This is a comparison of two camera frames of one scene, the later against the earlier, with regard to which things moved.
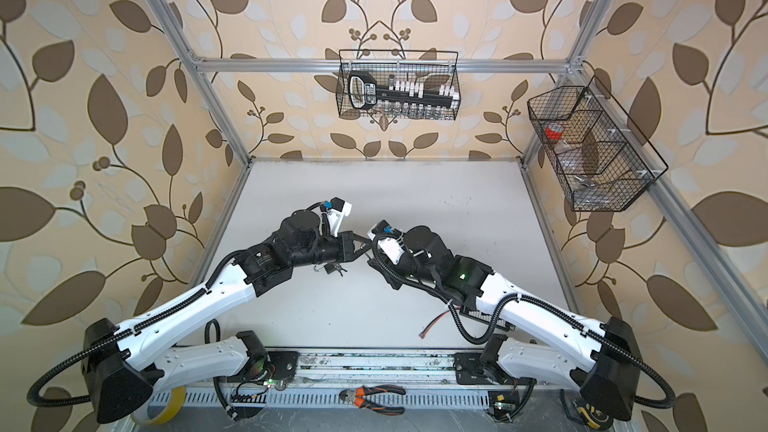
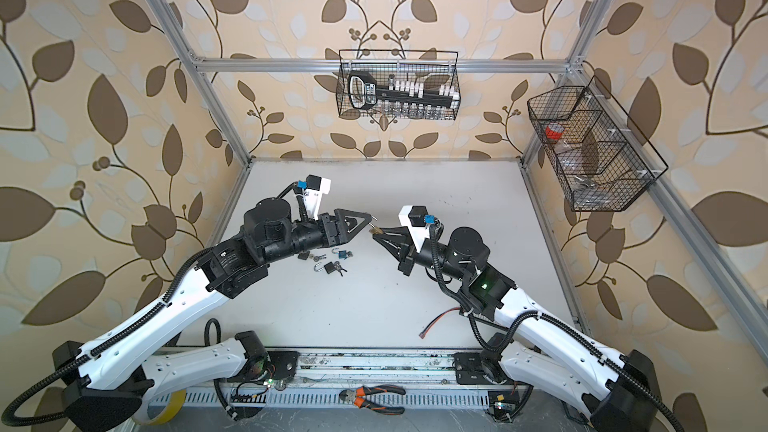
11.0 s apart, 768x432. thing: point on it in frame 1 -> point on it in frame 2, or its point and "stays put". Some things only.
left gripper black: [347, 250] -> [332, 231]
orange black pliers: [358, 397] stays put
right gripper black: [384, 263] -> [402, 255]
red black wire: [429, 324] stays put
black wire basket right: [600, 158] stays put
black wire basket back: [394, 84] stays put
